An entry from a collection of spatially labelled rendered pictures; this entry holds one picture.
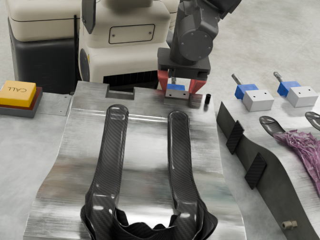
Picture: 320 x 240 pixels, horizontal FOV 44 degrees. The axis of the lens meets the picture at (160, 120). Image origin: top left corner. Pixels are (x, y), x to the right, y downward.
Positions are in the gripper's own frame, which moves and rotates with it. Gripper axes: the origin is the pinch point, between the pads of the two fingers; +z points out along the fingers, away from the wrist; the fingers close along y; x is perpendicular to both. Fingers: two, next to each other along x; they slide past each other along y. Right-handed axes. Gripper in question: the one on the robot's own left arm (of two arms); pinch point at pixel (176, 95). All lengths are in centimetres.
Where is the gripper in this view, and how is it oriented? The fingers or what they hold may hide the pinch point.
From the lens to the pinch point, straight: 84.2
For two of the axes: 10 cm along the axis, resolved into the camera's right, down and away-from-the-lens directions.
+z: -1.3, 7.7, 6.3
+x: -0.2, -6.3, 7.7
